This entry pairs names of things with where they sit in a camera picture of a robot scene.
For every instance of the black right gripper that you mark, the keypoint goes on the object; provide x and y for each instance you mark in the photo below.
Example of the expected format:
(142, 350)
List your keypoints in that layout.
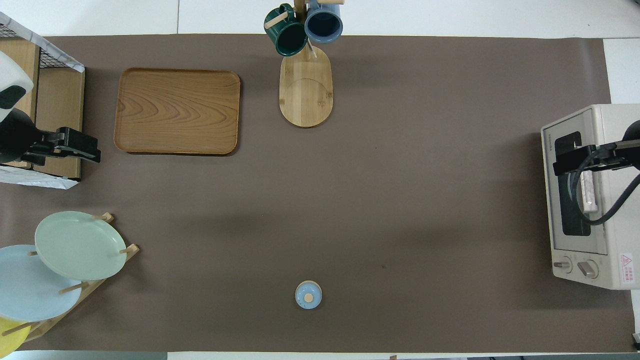
(607, 155)

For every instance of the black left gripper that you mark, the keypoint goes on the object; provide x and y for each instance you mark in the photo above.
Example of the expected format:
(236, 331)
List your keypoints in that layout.
(47, 142)

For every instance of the toaster oven glass door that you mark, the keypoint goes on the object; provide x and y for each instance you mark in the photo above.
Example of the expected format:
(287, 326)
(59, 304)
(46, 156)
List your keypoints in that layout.
(567, 200)

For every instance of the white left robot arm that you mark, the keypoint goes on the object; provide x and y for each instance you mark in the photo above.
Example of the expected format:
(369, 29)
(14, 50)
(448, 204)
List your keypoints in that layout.
(12, 70)

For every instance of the white toaster oven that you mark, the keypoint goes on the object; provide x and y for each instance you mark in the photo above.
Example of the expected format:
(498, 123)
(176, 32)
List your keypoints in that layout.
(617, 235)

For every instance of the grey oven knob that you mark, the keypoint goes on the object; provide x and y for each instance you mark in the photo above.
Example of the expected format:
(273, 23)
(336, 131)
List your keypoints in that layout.
(564, 265)
(587, 269)

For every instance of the wooden serving tray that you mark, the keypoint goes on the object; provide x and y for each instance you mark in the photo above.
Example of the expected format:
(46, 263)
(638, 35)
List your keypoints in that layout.
(175, 110)

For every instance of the pale green plate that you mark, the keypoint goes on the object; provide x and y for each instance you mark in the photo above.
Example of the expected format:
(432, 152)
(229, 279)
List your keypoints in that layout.
(80, 245)

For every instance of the wooden plate rack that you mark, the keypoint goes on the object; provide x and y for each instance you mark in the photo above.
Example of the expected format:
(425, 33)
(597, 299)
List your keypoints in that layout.
(132, 248)

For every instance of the light blue plate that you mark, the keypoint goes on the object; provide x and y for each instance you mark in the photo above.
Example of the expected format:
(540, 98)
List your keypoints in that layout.
(30, 295)

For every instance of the brown table mat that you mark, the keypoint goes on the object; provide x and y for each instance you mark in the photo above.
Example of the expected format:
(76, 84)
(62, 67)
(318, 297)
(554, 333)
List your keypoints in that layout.
(400, 200)

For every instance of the black stand base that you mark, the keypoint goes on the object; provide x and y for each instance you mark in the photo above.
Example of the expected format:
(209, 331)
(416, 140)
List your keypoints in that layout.
(637, 341)

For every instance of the yellow plate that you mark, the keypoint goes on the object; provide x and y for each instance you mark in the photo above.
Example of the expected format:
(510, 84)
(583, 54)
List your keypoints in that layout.
(10, 340)

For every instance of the wooden mug tree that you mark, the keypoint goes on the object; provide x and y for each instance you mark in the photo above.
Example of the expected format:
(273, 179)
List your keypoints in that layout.
(306, 95)

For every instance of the dark green mug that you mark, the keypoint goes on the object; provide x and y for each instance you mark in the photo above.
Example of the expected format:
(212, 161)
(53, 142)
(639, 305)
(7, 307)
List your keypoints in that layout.
(291, 39)

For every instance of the blue mug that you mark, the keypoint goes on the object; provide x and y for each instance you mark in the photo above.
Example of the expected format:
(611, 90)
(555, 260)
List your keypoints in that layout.
(324, 25)

